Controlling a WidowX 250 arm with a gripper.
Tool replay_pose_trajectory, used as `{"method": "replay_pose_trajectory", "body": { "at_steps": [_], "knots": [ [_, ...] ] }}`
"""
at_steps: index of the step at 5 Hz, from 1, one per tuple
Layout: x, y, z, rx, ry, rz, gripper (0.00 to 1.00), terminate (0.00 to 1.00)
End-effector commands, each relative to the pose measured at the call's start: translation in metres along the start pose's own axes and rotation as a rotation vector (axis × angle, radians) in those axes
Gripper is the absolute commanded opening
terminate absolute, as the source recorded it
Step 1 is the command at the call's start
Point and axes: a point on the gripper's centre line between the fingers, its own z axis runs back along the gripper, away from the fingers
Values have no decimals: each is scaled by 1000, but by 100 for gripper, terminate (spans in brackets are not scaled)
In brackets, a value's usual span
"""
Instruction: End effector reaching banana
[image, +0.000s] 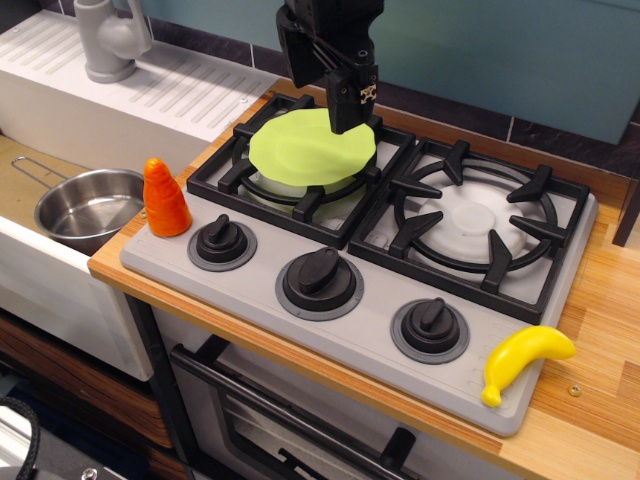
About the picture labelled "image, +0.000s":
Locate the toy oven door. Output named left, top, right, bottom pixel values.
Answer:
left=153, top=309, right=511, bottom=479

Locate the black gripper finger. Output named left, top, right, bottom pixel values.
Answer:
left=356, top=64, right=378, bottom=125
left=326, top=67, right=359, bottom=134

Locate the black right burner grate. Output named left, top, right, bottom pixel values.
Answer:
left=349, top=139, right=596, bottom=324

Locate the black braided cable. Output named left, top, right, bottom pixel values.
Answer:
left=0, top=396, right=41, bottom=480

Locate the small steel pot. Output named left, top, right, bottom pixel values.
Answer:
left=11, top=156, right=144, bottom=256

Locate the grey toy stove top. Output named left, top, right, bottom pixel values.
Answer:
left=119, top=92, right=600, bottom=440

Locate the black stove knob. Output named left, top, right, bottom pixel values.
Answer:
left=187, top=214, right=258, bottom=272
left=390, top=298, right=470, bottom=365
left=275, top=247, right=364, bottom=322

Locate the black left burner grate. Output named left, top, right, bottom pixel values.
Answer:
left=187, top=94, right=415, bottom=248

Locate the black left stove knob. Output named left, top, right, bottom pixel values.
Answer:
left=187, top=214, right=258, bottom=272

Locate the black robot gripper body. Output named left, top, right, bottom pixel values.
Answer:
left=276, top=0, right=384, bottom=89

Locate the orange toy carrot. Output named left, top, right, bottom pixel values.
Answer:
left=143, top=158, right=192, bottom=237

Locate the black middle stove knob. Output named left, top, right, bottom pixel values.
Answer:
left=275, top=247, right=364, bottom=322

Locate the light green round cloth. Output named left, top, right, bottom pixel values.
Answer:
left=248, top=108, right=376, bottom=186

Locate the yellow toy banana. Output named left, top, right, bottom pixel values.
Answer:
left=481, top=325, right=576, bottom=407

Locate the black right stove knob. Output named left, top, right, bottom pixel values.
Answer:
left=390, top=298, right=470, bottom=365

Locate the white toy sink unit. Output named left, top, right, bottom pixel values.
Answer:
left=1, top=10, right=276, bottom=381

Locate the black burner grate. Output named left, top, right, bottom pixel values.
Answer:
left=187, top=94, right=415, bottom=248
left=349, top=139, right=596, bottom=324

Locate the black oven door handle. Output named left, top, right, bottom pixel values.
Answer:
left=169, top=345, right=415, bottom=479

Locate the grey toy faucet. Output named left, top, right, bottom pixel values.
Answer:
left=74, top=0, right=152, bottom=84

